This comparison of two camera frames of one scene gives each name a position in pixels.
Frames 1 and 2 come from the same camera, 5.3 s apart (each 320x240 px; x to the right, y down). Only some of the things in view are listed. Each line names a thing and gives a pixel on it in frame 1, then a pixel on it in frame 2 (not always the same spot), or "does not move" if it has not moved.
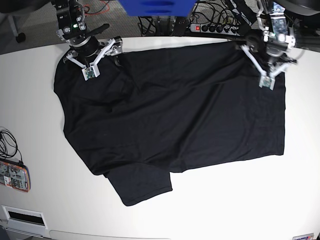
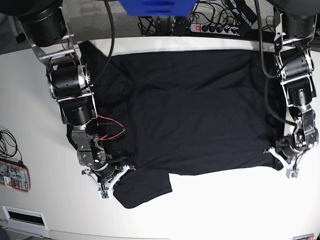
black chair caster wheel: (21, 38) does not move
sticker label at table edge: (308, 236) does not move
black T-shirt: (169, 111) does not move
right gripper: (270, 59) → (287, 148)
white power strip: (229, 29) does not move
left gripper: (88, 46) → (106, 175)
